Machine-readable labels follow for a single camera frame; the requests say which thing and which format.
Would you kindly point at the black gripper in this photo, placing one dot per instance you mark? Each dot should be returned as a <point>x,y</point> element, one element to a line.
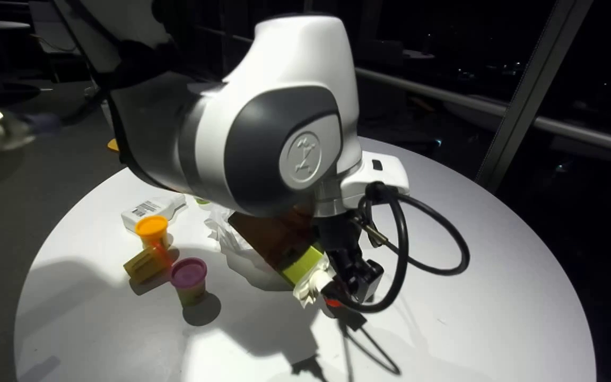
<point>357,277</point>

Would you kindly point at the yellow-lid play-dough tub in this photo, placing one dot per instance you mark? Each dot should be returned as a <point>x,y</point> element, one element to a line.
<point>154,231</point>

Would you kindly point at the small red cap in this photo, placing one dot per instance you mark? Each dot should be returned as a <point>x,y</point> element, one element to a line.
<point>329,302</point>

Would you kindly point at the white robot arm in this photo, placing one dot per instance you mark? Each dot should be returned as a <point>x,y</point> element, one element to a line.
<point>275,134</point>

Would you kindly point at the clear crumpled plastic bag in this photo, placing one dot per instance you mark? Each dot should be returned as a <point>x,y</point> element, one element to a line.
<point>240,256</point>

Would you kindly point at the large white plastic bottle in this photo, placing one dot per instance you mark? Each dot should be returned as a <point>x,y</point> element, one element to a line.
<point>161,206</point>

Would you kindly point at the metal window rail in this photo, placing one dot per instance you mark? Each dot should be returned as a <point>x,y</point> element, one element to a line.
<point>553,126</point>

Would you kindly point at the vertical window post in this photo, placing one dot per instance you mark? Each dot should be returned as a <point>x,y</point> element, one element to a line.
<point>540,74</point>

